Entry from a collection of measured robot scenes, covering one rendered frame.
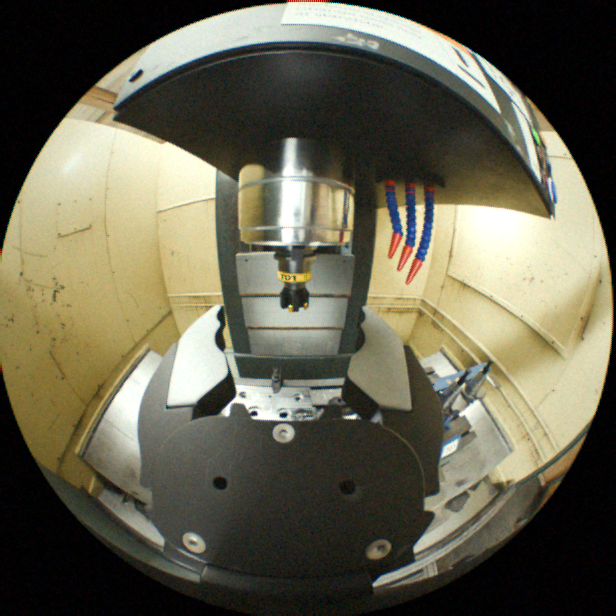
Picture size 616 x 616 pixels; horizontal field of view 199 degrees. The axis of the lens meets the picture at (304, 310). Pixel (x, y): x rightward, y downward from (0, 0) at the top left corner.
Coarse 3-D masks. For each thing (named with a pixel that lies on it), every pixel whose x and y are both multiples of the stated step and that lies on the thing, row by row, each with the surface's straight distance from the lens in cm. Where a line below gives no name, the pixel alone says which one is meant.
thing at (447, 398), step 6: (456, 384) 41; (444, 390) 44; (450, 390) 42; (456, 390) 42; (438, 396) 45; (444, 396) 43; (450, 396) 43; (456, 396) 43; (444, 402) 44; (450, 402) 44; (444, 408) 44
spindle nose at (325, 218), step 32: (256, 160) 22; (288, 160) 20; (320, 160) 20; (352, 160) 25; (256, 192) 21; (288, 192) 19; (320, 192) 19; (352, 192) 24; (256, 224) 20; (288, 224) 19; (320, 224) 19; (352, 224) 24
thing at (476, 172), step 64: (192, 64) 14; (256, 64) 13; (320, 64) 12; (384, 64) 13; (192, 128) 19; (256, 128) 19; (320, 128) 19; (384, 128) 18; (448, 128) 17; (512, 128) 22; (384, 192) 45; (448, 192) 36; (512, 192) 28
